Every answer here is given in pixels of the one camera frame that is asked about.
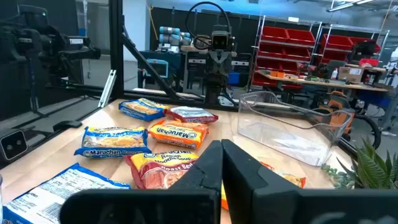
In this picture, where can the cardboard box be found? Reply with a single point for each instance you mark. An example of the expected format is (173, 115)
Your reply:
(350, 74)

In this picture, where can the wooden workbench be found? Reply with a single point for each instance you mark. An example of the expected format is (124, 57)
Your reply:
(326, 83)

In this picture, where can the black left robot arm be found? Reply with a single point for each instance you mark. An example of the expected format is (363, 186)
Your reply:
(214, 91)

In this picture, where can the clear plastic bin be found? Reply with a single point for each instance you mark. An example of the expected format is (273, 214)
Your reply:
(280, 137)

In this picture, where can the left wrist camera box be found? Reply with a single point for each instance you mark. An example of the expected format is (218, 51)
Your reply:
(222, 42)

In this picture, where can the black table-level camera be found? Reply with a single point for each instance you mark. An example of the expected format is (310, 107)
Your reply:
(12, 144)

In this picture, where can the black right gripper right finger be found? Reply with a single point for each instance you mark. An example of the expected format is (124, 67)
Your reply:
(280, 202)

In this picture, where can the white bottle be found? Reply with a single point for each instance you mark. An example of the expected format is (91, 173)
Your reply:
(334, 74)

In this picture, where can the black monitor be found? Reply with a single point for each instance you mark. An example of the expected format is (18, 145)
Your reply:
(363, 49)

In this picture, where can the blue crate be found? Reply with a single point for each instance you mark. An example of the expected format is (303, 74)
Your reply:
(234, 78)

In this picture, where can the black frame rail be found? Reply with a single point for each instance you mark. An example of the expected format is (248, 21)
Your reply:
(140, 95)

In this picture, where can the black diagonal frame brace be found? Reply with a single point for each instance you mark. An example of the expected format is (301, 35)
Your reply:
(146, 67)

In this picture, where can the shelf rack with red bins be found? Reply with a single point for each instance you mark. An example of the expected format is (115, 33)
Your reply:
(280, 46)
(337, 42)

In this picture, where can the red Maruchan ramen pack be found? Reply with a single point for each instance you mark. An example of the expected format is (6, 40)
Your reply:
(191, 114)
(155, 171)

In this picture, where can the white metal bar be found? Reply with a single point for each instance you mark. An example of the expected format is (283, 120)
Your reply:
(107, 88)

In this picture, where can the blue Maruchan ramen pack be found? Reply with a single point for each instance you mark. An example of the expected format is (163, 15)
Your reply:
(141, 109)
(113, 141)
(46, 199)

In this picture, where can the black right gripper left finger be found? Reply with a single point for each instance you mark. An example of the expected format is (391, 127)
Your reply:
(192, 199)

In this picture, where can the orange shop vacuum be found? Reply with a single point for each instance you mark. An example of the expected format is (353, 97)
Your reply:
(337, 104)

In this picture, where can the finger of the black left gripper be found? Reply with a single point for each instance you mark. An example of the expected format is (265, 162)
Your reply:
(225, 57)
(214, 57)

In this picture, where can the black frame post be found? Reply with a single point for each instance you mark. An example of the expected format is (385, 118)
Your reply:
(116, 46)

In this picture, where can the blue teach pendant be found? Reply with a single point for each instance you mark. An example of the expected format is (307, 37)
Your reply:
(158, 68)

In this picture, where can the artificial succulent in black pot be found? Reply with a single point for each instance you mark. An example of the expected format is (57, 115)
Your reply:
(370, 169)

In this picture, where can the ceiling lamp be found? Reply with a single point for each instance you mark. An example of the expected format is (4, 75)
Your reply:
(342, 6)

